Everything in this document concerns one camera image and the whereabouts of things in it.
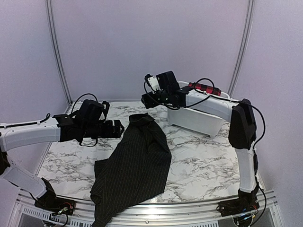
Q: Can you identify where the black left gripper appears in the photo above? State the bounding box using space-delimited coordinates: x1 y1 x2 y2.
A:
81 119 124 138

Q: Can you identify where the black pinstriped long sleeve shirt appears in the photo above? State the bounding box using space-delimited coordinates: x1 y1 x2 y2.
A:
90 113 172 227

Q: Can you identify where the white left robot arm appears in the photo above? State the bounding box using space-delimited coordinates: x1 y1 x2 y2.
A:
0 99 125 210

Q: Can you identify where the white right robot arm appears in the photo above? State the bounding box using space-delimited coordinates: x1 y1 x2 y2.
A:
141 71 258 212

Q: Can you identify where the white plastic bin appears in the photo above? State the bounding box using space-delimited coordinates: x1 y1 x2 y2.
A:
167 90 236 137

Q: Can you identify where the red black plaid shirt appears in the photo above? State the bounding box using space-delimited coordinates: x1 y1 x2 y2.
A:
195 83 222 96

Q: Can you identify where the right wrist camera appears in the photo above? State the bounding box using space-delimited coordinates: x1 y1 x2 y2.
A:
144 74 160 93

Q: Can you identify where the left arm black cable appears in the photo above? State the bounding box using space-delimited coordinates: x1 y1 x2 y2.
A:
28 93 100 147

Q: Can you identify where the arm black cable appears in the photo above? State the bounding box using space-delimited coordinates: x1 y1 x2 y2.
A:
28 93 100 147
184 78 268 220

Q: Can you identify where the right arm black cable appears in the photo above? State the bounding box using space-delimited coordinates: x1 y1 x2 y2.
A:
184 78 268 220

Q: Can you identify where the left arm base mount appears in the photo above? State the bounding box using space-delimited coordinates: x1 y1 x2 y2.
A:
35 192 75 215

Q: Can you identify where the right aluminium corner post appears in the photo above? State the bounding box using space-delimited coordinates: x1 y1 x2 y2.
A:
228 0 255 96

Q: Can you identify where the aluminium corner post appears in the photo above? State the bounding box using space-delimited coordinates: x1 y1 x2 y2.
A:
45 0 72 105
228 0 255 96

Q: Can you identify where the aluminium front frame rail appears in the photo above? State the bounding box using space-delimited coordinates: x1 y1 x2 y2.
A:
8 190 286 227

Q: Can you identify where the left aluminium corner post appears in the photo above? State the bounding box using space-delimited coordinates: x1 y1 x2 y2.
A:
45 0 72 105

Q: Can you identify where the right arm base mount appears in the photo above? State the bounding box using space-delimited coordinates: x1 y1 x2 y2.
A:
216 189 260 217

